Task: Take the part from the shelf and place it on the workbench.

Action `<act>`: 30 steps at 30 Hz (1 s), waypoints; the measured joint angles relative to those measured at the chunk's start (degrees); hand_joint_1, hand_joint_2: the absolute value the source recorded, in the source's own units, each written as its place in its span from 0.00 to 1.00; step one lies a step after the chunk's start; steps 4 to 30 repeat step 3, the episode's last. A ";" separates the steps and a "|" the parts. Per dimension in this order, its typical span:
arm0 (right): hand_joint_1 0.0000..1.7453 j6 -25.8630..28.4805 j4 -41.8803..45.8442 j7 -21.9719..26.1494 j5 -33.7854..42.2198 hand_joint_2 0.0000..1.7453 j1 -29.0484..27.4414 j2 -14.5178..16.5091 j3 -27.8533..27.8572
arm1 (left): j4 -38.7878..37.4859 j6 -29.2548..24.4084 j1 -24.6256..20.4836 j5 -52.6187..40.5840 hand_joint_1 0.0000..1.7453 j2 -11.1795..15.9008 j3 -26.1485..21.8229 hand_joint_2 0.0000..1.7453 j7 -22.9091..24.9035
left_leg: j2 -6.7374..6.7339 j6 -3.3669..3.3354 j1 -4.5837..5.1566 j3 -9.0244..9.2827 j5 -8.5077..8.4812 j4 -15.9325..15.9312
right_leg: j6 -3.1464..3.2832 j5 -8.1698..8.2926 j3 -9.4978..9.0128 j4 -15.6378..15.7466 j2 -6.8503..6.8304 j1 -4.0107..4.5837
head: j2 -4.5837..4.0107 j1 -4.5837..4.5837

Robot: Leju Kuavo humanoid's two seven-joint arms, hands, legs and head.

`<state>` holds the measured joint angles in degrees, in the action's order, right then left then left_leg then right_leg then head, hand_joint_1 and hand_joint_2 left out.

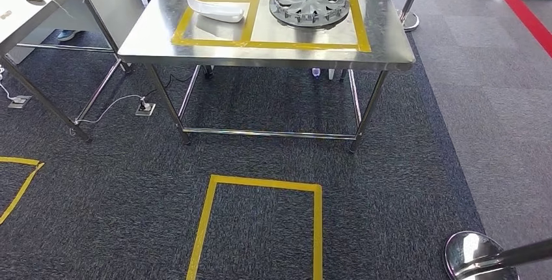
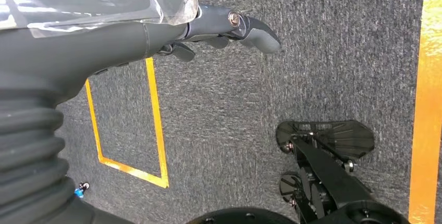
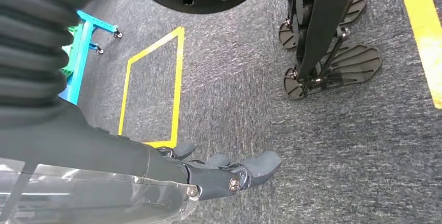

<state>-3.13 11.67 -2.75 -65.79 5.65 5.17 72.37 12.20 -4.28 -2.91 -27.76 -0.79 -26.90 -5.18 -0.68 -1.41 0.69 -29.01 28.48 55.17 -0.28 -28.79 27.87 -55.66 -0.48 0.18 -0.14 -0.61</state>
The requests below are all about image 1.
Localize floor power socket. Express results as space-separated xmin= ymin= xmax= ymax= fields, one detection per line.
xmin=8 ymin=95 xmax=33 ymax=109
xmin=135 ymin=102 xmax=156 ymax=117

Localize grey wheel hubcap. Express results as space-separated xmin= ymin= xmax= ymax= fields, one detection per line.
xmin=269 ymin=0 xmax=351 ymax=29

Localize white plastic shell part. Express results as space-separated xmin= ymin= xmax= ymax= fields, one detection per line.
xmin=186 ymin=0 xmax=245 ymax=23

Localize steel workbench table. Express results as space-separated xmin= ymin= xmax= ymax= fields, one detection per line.
xmin=117 ymin=0 xmax=416 ymax=154

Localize black power cable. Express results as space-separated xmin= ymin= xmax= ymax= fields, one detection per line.
xmin=144 ymin=73 xmax=193 ymax=98

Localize white power cable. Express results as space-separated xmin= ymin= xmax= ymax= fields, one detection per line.
xmin=71 ymin=94 xmax=145 ymax=126
xmin=0 ymin=66 xmax=18 ymax=102

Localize red barrier belt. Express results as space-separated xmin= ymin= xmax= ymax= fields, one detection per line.
xmin=479 ymin=0 xmax=552 ymax=59

